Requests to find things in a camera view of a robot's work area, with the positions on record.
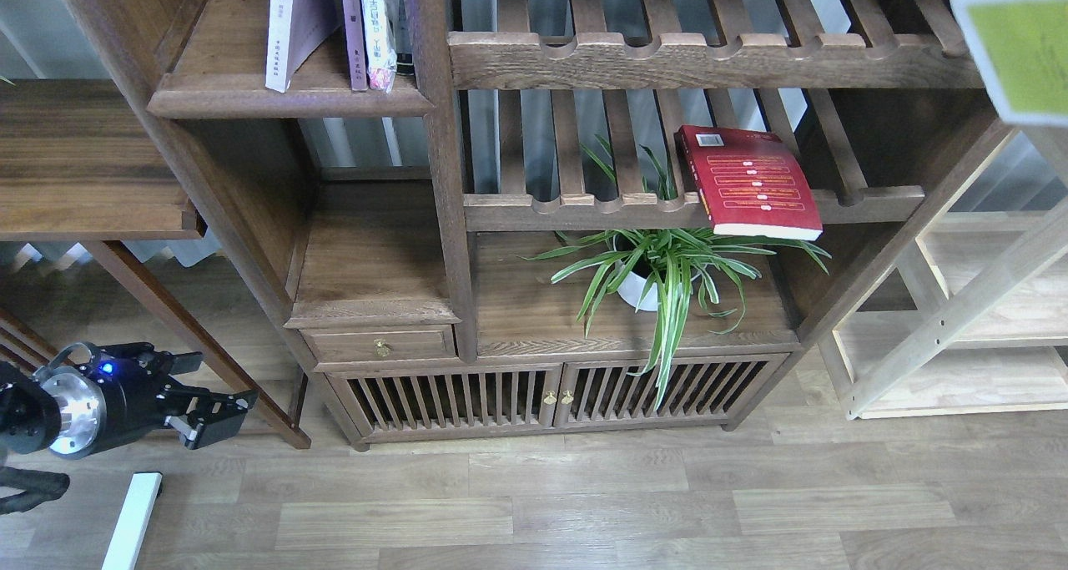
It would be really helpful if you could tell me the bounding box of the light wooden shelf rack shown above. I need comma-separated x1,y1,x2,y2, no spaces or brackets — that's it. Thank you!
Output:
819,88,1065,419

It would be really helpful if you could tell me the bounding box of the white book with green cover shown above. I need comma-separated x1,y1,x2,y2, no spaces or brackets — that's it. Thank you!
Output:
951,0,1067,128

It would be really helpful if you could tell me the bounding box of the dark upright book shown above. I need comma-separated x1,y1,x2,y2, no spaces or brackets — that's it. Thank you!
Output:
390,0,417,77

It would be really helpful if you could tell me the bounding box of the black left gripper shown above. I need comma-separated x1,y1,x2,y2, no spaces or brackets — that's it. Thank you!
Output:
38,342,260,459

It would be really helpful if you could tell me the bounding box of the red hardcover book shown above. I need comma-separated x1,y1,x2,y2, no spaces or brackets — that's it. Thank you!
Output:
676,125,824,240

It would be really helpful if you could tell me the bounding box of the dark wooden bookshelf cabinet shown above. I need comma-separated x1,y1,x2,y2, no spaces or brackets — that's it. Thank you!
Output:
64,0,984,449

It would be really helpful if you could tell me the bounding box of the white robot base bar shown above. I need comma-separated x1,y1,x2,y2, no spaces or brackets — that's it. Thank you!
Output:
103,472,163,569

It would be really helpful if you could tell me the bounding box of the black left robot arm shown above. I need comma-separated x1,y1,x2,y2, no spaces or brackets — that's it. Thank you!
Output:
1,342,257,459

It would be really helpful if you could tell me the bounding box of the thin mauve upright book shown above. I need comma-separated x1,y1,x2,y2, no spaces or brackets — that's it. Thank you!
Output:
342,0,370,92

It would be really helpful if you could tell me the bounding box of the green spider plant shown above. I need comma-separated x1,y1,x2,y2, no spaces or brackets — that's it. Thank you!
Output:
539,194,830,403

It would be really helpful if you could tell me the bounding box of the lavender paperback book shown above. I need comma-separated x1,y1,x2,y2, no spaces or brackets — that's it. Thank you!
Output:
264,0,342,93

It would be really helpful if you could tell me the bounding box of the brass drawer knob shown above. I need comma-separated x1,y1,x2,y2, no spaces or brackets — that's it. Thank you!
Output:
374,339,392,358

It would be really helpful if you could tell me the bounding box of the white plant pot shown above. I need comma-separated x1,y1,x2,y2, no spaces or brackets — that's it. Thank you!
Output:
609,229,698,315

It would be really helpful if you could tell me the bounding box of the white pink upright book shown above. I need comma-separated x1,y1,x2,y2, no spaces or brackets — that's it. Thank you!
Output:
360,0,397,93

